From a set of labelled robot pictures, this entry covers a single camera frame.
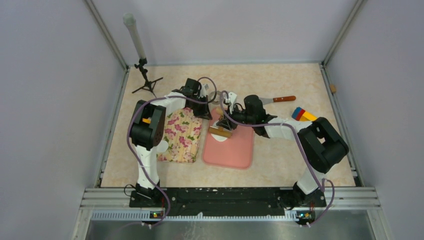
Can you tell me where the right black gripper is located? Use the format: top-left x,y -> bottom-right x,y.
217,104 -> 255,132

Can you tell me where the wooden rolling pin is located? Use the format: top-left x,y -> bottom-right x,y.
208,107 -> 232,139

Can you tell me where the white dough ball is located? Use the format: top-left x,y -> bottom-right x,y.
209,121 -> 228,142

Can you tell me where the pink silicone mat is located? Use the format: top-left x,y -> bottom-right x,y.
202,126 -> 255,170

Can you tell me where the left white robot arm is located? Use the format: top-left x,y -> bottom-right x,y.
127,78 -> 212,207

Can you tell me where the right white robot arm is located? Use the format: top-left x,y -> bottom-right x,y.
217,91 -> 350,206

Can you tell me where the floral rectangular tray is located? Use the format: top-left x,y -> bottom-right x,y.
157,107 -> 202,164

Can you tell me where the colourful toy block stack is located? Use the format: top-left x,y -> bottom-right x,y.
291,107 -> 317,122

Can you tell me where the small cork piece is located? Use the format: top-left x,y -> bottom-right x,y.
329,84 -> 337,94

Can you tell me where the black tripod with tube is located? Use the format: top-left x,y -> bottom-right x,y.
123,13 -> 163,97

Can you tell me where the round metal cutter ring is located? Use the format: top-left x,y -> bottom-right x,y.
207,91 -> 223,106

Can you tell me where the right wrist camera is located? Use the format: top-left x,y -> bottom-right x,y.
223,92 -> 237,112

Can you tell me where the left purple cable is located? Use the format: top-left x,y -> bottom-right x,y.
126,76 -> 218,229

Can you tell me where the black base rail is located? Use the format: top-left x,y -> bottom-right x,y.
129,187 -> 327,218

